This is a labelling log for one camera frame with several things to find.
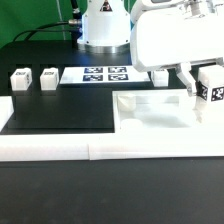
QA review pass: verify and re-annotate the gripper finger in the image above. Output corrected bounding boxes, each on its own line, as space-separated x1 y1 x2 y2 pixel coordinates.
176 62 197 97

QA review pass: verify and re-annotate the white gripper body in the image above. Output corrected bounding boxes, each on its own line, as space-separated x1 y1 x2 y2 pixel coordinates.
130 11 224 72

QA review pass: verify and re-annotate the white square tabletop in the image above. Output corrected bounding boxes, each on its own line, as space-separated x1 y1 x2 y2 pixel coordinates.
111 88 224 134

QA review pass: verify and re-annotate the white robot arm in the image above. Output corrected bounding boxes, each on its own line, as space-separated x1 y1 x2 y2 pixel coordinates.
78 0 224 95

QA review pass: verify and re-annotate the white base AprilTag sheet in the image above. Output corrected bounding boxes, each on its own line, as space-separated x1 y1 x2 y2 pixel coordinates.
60 65 150 84

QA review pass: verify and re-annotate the white U-shaped obstacle fence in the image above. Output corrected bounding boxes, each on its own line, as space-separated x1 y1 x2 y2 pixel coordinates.
0 96 224 162

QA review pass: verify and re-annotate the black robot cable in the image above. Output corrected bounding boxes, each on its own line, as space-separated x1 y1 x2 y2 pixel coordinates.
12 0 83 42

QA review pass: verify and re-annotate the thin light cable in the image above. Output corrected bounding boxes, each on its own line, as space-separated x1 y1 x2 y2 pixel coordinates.
56 0 66 42

